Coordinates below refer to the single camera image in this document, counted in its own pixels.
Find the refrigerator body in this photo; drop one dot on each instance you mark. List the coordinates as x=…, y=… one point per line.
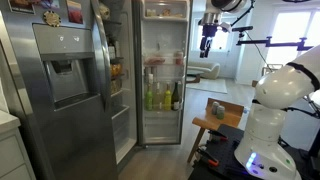
x=128, y=100

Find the white yogurt cups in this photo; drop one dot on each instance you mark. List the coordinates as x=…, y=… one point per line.
x=111, y=52

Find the steel fridge door with dispenser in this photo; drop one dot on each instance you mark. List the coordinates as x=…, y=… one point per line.
x=76, y=133

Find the pale yellow glass bottle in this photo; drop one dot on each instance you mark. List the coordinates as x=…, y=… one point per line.
x=157, y=99

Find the dark wine bottle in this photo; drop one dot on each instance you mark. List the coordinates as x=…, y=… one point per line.
x=175, y=96

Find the black camera boom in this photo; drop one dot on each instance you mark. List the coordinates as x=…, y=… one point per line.
x=270, y=43

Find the dark framed photo magnet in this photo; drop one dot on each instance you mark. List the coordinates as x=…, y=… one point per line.
x=21, y=5

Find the green and white can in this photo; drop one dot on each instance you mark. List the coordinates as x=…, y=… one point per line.
x=220, y=112

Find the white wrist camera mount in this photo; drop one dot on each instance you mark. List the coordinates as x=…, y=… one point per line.
x=226, y=27

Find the pale rug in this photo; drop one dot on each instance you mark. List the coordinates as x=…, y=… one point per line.
x=210, y=86

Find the fridge door with shelf bins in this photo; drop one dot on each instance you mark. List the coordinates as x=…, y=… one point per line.
x=163, y=36

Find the grey and white can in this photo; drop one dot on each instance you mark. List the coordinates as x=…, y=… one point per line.
x=215, y=107

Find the colourful card magnet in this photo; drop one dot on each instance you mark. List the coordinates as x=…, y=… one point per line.
x=50, y=3

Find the gold round magnet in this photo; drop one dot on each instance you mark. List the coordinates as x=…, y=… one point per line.
x=52, y=18

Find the yellow green glass bottle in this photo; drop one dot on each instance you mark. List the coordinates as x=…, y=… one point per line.
x=167, y=99

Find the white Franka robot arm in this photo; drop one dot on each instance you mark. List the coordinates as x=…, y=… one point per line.
x=276, y=133

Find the pink and white can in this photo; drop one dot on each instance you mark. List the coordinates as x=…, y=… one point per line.
x=179, y=58

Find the wooden stool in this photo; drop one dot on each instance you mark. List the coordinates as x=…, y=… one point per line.
x=208, y=121

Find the red picture magnet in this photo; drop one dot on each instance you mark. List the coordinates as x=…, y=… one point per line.
x=74, y=11

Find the large bright window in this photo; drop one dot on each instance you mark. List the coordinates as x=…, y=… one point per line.
x=290, y=36

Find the clear plastic door bin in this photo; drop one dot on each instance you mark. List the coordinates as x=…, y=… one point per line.
x=170, y=61

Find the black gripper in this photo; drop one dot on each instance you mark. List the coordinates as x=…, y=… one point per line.
x=209, y=31

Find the yellowish food bag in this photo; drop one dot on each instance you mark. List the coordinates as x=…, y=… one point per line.
x=104, y=11

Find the clear bag of red food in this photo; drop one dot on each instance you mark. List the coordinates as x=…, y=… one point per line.
x=154, y=60

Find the white capped plastic bottle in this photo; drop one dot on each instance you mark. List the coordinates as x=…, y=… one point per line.
x=154, y=71

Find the dark wooden coffee table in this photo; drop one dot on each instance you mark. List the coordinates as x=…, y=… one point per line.
x=193, y=78

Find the white sofa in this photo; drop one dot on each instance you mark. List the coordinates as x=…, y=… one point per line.
x=208, y=70

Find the white base cabinet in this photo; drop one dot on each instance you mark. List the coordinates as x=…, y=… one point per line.
x=10, y=153

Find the black stereo camera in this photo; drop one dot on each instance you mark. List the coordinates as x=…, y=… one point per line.
x=242, y=28

